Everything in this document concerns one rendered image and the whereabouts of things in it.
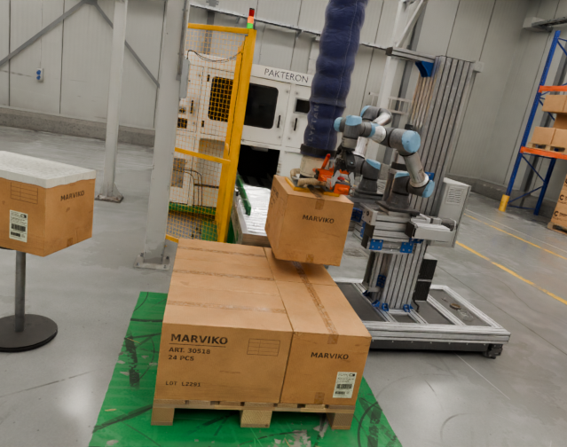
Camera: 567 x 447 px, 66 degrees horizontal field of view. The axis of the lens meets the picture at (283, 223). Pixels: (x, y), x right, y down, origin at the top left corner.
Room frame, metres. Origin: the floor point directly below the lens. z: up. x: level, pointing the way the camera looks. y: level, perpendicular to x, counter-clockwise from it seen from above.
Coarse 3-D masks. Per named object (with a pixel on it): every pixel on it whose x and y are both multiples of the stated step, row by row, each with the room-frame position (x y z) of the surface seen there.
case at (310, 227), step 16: (272, 192) 2.94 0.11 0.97; (288, 192) 2.47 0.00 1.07; (304, 192) 2.56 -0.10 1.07; (320, 192) 2.66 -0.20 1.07; (272, 208) 2.83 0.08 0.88; (288, 208) 2.44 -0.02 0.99; (304, 208) 2.46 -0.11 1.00; (320, 208) 2.48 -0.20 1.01; (336, 208) 2.50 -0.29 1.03; (352, 208) 2.52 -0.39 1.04; (272, 224) 2.73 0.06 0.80; (288, 224) 2.45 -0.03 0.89; (304, 224) 2.47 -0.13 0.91; (320, 224) 2.48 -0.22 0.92; (336, 224) 2.50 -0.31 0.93; (272, 240) 2.63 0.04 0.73; (288, 240) 2.45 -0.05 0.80; (304, 240) 2.47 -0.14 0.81; (320, 240) 2.49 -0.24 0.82; (336, 240) 2.51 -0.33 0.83; (288, 256) 2.45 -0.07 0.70; (304, 256) 2.47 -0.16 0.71; (320, 256) 2.49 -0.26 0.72; (336, 256) 2.51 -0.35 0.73
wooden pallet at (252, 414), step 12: (156, 408) 1.73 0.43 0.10; (168, 408) 1.74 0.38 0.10; (192, 408) 1.77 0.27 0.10; (204, 408) 1.78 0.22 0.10; (216, 408) 1.79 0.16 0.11; (228, 408) 1.80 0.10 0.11; (240, 408) 1.82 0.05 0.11; (252, 408) 1.83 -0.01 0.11; (264, 408) 1.84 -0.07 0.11; (276, 408) 1.85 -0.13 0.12; (288, 408) 1.87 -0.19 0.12; (300, 408) 1.88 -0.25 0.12; (312, 408) 1.89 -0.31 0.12; (324, 408) 1.91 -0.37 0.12; (336, 408) 1.92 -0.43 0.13; (348, 408) 1.93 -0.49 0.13; (156, 420) 1.73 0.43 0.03; (168, 420) 1.75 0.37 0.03; (240, 420) 1.84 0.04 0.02; (252, 420) 1.83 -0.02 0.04; (264, 420) 1.84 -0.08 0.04; (336, 420) 1.92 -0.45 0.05; (348, 420) 1.94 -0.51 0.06
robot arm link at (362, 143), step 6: (366, 108) 3.50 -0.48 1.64; (372, 108) 3.50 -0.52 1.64; (378, 108) 3.48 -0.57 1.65; (360, 114) 3.52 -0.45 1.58; (366, 114) 3.48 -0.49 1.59; (372, 114) 3.47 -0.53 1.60; (378, 114) 3.45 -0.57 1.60; (366, 120) 3.47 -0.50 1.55; (372, 120) 3.47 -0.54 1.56; (360, 138) 3.44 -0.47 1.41; (366, 138) 3.44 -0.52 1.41; (360, 144) 3.42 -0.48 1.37; (366, 144) 3.44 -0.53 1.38; (360, 150) 3.41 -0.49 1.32; (354, 156) 3.38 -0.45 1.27; (360, 156) 3.38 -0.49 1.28; (360, 162) 3.35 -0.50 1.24
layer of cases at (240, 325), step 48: (192, 240) 2.89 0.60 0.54; (192, 288) 2.12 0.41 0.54; (240, 288) 2.23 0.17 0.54; (288, 288) 2.35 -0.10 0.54; (336, 288) 2.48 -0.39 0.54; (192, 336) 1.76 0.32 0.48; (240, 336) 1.81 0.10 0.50; (288, 336) 1.85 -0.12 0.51; (336, 336) 1.90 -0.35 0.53; (192, 384) 1.77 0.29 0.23; (240, 384) 1.81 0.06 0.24; (288, 384) 1.86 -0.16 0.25; (336, 384) 1.92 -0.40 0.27
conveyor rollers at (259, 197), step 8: (248, 192) 4.90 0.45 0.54; (256, 192) 4.93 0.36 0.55; (264, 192) 5.04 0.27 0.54; (240, 200) 4.37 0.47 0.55; (256, 200) 4.56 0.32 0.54; (264, 200) 4.59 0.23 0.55; (256, 208) 4.20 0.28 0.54; (264, 208) 4.23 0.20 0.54; (248, 216) 3.83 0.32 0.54; (256, 216) 3.85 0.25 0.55; (264, 216) 3.95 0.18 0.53; (248, 224) 3.56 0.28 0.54; (256, 224) 3.58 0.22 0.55; (264, 224) 3.68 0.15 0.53; (256, 232) 3.39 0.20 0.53; (264, 232) 3.41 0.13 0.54
